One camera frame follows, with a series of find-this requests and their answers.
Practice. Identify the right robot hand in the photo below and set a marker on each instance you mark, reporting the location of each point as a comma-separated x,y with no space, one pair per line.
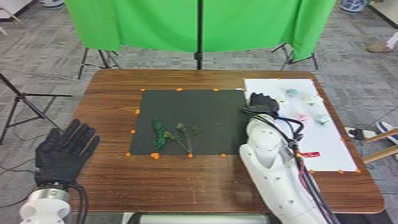
264,101

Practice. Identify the thin green sprig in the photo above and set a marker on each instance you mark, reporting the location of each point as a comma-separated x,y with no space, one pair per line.
180,135
196,130

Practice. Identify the black stand pole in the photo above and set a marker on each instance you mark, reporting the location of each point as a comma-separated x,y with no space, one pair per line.
200,33

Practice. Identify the dark mat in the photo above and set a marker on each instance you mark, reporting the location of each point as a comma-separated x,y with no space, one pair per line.
189,120

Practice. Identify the blue and white vase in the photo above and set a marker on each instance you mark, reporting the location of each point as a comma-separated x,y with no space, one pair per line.
52,3
354,5

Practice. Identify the leafy green sprig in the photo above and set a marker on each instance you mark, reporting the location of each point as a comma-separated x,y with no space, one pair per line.
159,135

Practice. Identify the black tripod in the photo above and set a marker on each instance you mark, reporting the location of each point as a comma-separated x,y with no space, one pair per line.
24,100

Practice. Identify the pink flower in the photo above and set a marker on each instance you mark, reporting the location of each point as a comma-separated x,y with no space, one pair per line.
303,116

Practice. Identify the white flower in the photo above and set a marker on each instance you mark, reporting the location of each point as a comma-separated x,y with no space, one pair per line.
310,100

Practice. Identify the black backdrop stand legs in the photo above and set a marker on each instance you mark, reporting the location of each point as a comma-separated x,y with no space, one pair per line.
296,56
104,60

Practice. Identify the pale grey bar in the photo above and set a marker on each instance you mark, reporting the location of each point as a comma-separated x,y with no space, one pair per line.
198,219

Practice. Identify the pale blue flower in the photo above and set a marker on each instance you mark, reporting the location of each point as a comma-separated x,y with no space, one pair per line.
322,119

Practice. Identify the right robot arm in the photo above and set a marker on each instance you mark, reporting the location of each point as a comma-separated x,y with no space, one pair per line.
278,173

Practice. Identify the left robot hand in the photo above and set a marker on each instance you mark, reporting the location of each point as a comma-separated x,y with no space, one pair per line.
63,153

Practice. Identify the white sheet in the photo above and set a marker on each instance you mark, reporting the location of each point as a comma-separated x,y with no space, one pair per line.
321,140

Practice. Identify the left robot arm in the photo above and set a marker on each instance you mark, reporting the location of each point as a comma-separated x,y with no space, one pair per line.
45,205

